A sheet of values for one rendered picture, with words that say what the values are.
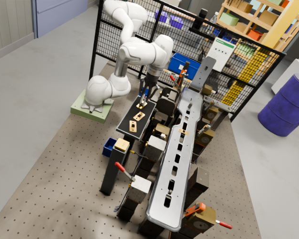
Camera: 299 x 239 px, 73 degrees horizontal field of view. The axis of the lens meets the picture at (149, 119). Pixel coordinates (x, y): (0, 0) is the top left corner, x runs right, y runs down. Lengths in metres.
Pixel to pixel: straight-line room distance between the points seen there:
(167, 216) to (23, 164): 1.64
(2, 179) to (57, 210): 1.06
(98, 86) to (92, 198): 0.82
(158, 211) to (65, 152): 0.79
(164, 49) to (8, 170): 1.85
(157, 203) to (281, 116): 3.58
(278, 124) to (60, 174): 3.86
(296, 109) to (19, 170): 4.14
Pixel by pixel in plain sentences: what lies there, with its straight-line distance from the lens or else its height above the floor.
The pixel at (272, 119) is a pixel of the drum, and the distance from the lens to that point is 4.45.
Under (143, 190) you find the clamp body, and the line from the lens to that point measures 1.05.
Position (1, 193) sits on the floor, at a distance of 2.25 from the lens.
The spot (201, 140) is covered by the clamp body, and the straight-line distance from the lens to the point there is 1.60.
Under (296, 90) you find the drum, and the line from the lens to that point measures 4.26.
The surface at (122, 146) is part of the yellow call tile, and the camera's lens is 1.03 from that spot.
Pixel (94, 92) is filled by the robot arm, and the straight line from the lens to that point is 1.67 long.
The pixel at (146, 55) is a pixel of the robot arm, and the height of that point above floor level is 1.54.
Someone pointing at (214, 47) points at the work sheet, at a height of 1.35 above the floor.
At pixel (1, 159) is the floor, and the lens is 2.44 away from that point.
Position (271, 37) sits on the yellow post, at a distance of 2.35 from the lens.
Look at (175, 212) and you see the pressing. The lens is 1.13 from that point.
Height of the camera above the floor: 1.94
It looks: 40 degrees down
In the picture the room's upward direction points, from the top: 23 degrees clockwise
